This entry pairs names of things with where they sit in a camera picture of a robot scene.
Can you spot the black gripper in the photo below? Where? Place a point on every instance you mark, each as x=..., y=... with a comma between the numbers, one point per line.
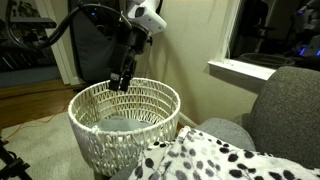
x=128, y=44

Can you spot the white black spotted blanket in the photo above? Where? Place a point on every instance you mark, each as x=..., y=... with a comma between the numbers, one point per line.
x=196, y=155

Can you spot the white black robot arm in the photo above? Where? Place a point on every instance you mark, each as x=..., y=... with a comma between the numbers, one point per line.
x=143, y=14

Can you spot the grey cloth in basket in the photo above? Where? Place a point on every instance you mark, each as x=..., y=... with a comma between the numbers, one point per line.
x=118, y=123

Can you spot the white woven laundry basket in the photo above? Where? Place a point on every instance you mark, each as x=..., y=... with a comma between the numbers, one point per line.
x=147, y=100

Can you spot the grey fabric sofa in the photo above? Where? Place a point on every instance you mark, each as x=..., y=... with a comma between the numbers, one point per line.
x=283, y=122

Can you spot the dark hanging bag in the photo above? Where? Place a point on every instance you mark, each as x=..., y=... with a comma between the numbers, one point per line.
x=91, y=50

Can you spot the white window sill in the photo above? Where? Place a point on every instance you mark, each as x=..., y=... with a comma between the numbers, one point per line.
x=241, y=68

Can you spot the black tripod leg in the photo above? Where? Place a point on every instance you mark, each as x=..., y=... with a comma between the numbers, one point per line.
x=14, y=165

